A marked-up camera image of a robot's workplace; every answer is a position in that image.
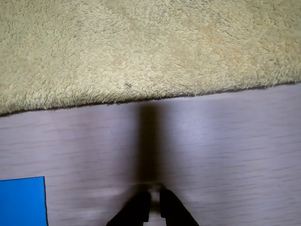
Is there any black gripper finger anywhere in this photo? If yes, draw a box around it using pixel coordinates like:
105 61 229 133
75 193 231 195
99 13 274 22
105 191 151 226
159 188 200 226

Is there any yellow fluffy towel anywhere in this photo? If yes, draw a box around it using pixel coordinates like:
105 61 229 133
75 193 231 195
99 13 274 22
0 0 301 118

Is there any blue paper sheet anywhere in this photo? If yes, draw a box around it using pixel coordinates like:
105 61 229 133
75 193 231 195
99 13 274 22
0 176 48 226

